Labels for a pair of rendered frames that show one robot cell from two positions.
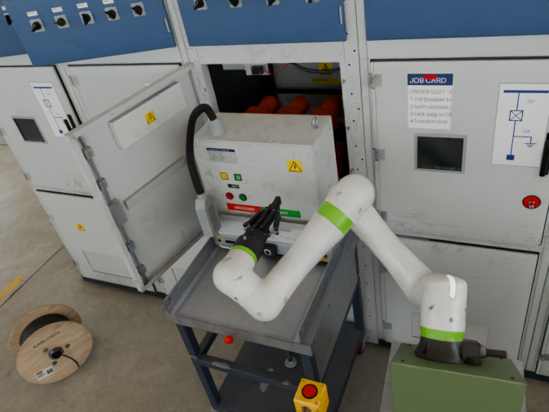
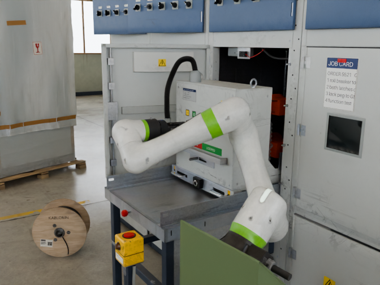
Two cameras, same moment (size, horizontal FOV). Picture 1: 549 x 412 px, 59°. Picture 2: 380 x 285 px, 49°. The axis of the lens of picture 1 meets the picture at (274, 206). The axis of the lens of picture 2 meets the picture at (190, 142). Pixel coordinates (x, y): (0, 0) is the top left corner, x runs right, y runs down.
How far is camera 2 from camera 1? 1.08 m
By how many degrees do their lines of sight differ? 33
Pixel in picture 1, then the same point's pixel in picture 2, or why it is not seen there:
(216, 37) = (223, 25)
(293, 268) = (162, 139)
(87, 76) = not seen: hidden behind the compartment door
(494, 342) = not seen: outside the picture
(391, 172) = (308, 149)
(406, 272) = not seen: hidden behind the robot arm
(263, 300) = (131, 150)
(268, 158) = (211, 99)
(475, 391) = (227, 267)
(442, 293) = (255, 196)
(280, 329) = (157, 217)
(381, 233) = (251, 160)
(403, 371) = (186, 232)
